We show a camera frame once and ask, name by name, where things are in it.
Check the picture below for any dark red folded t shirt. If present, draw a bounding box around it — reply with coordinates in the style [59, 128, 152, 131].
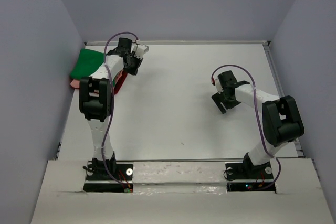
[113, 71, 128, 94]

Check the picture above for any green t shirt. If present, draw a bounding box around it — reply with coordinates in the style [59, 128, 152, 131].
[70, 48, 104, 80]

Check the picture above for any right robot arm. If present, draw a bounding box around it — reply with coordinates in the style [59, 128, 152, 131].
[211, 70, 305, 180]

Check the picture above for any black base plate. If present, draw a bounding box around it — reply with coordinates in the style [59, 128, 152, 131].
[223, 162, 276, 193]
[82, 161, 134, 193]

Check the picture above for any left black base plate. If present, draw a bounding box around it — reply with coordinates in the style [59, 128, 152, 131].
[82, 161, 134, 193]

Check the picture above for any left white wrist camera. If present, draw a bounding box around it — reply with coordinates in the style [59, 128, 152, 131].
[133, 44, 149, 59]

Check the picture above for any pink folded t shirt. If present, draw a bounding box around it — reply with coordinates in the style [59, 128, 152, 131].
[70, 71, 123, 89]

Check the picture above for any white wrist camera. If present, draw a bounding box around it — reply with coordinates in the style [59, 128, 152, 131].
[133, 44, 149, 59]
[212, 75, 223, 93]

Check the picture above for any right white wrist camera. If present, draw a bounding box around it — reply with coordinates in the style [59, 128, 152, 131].
[212, 75, 223, 93]

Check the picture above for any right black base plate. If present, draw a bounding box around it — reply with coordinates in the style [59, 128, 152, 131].
[223, 162, 276, 193]

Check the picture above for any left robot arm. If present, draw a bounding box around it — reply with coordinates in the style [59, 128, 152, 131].
[79, 38, 149, 183]

